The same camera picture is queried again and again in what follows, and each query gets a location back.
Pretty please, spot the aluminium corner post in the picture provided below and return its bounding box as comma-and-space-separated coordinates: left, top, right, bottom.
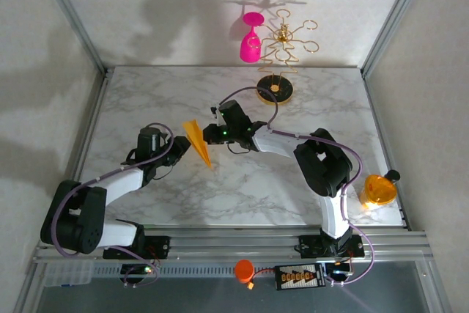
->
361, 0, 429, 78
34, 0, 109, 74

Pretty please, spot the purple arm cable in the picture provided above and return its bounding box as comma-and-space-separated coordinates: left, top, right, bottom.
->
50, 122, 175, 289
218, 86, 375, 287

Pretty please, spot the orange wine glass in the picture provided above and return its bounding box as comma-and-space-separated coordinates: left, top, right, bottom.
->
358, 174, 399, 211

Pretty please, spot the aluminium side rail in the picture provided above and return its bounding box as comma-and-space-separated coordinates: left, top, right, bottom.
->
361, 70, 413, 232
54, 69, 114, 232

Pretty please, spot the black power board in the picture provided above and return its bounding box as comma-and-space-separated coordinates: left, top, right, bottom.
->
273, 262, 327, 290

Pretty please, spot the orange cylinder cap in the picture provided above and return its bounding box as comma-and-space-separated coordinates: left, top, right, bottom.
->
234, 259, 256, 284

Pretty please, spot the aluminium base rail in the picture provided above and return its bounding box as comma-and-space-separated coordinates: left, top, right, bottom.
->
32, 230, 437, 265

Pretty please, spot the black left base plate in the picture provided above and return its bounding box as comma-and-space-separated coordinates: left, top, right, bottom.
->
102, 234, 171, 261

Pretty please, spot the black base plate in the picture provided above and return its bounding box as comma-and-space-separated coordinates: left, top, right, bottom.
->
102, 234, 171, 261
297, 232, 366, 259

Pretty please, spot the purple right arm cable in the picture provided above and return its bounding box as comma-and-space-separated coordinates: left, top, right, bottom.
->
218, 86, 375, 287

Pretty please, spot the grey slotted cable duct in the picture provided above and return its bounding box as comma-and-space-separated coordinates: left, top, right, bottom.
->
91, 263, 279, 279

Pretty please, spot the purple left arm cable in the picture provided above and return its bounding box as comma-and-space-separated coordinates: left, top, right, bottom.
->
50, 122, 175, 289

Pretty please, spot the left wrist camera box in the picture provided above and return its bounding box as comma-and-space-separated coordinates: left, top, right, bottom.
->
136, 125, 168, 152

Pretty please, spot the gold wire glass rack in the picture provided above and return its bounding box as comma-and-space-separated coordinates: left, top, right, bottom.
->
255, 8, 320, 106

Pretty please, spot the pink wine glass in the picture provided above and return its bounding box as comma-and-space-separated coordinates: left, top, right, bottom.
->
239, 12, 265, 64

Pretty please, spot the yellow paper sheet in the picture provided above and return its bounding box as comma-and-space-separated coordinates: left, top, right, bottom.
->
182, 119, 213, 170

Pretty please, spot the clear plastic organizer box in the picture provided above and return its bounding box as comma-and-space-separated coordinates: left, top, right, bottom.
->
43, 259, 95, 288

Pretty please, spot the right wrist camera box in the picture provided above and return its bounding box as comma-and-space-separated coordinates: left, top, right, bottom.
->
210, 100, 252, 129

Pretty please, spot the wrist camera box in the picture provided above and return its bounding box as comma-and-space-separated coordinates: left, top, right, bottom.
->
210, 100, 252, 129
136, 125, 168, 152

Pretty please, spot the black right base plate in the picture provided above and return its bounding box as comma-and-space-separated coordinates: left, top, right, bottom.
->
297, 232, 366, 259

